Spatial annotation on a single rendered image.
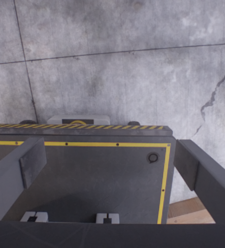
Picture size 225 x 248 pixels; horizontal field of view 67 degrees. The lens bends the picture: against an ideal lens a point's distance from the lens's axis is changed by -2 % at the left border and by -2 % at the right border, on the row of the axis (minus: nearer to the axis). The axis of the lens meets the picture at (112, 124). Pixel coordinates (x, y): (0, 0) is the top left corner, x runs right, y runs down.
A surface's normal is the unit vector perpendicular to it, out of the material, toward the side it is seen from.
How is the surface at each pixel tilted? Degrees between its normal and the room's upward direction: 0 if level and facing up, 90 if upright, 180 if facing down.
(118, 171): 0
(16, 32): 0
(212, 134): 0
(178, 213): 90
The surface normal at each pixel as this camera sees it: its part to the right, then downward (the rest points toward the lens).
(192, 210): -0.29, -0.92
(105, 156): 0.00, 0.29
